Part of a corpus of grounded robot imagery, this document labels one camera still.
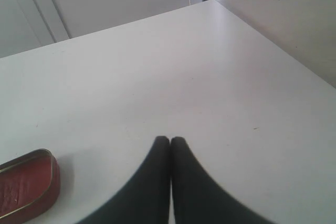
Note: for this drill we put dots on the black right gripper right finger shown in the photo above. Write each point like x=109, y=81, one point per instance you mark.
x=197, y=198

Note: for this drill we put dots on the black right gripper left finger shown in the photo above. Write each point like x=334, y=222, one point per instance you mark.
x=145, y=198

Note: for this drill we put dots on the red ink pad tin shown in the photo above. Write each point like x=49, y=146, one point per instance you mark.
x=30, y=185

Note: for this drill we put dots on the beige side table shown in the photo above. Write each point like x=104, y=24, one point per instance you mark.
x=305, y=29

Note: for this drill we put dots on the white cabinet doors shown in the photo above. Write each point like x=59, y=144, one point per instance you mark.
x=29, y=24

